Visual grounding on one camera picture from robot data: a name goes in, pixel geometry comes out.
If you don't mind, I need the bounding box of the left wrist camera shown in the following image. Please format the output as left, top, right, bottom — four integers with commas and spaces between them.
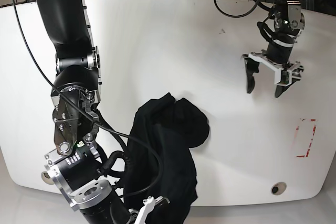
280, 70, 289, 85

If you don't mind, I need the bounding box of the table grommet hole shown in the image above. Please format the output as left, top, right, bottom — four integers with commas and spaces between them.
271, 182, 287, 196
41, 172, 54, 185

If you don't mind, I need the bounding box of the red tape rectangle marking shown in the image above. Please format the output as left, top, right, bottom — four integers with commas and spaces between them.
292, 118, 318, 158

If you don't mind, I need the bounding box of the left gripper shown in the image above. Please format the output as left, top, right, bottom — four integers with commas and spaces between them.
242, 52, 304, 98

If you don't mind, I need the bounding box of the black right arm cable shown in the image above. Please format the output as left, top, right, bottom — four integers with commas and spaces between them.
9, 0, 165, 196

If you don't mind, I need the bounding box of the right table grommet hole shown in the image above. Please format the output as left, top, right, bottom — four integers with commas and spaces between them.
271, 182, 287, 196

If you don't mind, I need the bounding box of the black graphic t-shirt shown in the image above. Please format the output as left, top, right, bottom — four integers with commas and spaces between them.
124, 93, 210, 223

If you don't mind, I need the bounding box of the left table grommet hole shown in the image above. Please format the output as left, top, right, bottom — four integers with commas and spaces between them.
41, 172, 54, 185

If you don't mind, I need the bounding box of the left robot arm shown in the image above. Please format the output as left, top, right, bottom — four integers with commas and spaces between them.
242, 0, 305, 98

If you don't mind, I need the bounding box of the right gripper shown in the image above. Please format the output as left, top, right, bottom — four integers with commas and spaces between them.
129, 196, 170, 224

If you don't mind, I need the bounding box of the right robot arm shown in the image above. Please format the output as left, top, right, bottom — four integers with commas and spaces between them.
36, 0, 168, 223

